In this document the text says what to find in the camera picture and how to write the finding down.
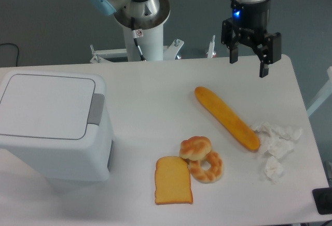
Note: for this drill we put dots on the orange toast slice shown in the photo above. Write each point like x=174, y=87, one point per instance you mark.
x=172, y=181

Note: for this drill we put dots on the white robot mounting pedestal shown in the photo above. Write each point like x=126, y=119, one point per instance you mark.
x=141, y=45

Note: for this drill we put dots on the black device at table edge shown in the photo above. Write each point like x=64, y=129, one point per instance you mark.
x=323, y=200

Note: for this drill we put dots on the long orange baguette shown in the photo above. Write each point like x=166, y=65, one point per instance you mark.
x=228, y=118

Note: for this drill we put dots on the small crumpled white tissue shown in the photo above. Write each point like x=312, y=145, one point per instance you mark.
x=273, y=169

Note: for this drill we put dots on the white push-lid trash can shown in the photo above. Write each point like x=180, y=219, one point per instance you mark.
x=57, y=123

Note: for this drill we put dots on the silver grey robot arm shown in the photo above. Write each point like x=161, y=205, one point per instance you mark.
x=142, y=22

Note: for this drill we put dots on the white frame leg right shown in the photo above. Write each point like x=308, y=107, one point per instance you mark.
x=322, y=95

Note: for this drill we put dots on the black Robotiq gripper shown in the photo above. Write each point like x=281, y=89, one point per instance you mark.
x=248, y=26

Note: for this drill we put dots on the braided round bread bun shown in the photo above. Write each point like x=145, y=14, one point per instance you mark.
x=195, y=148

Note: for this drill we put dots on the white clamp bracket with red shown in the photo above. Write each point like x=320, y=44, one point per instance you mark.
x=211, y=53

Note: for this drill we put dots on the large crumpled white tissue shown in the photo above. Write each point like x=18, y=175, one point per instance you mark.
x=276, y=140

